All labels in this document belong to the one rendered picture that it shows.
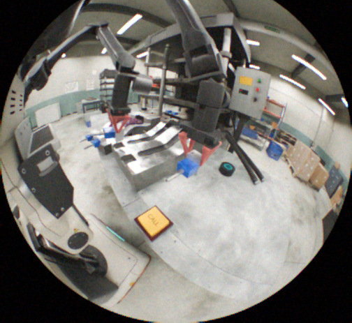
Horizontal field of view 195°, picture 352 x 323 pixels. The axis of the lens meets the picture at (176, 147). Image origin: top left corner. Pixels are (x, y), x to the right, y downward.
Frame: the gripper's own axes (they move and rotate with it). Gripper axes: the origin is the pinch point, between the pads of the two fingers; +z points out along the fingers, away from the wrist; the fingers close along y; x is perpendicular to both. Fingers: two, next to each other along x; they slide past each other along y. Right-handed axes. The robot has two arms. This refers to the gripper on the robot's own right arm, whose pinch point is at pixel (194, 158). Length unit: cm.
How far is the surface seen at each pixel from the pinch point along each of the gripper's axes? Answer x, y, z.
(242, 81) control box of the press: -72, 9, -39
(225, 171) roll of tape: -21.0, -7.5, 12.7
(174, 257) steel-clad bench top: 18.6, -13.2, 15.7
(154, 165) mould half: 6.2, 10.1, 6.5
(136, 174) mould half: 13.0, 10.2, 6.9
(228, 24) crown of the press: -55, 21, -87
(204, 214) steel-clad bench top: 2.4, -10.8, 15.5
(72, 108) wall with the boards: 121, 735, 59
